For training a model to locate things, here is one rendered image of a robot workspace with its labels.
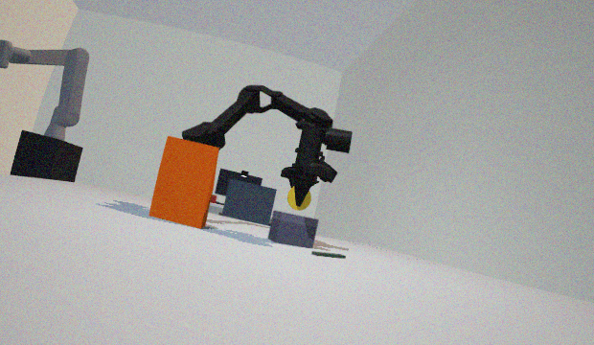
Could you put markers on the gold coin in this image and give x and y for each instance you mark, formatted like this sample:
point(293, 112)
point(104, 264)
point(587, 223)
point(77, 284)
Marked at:
point(292, 202)

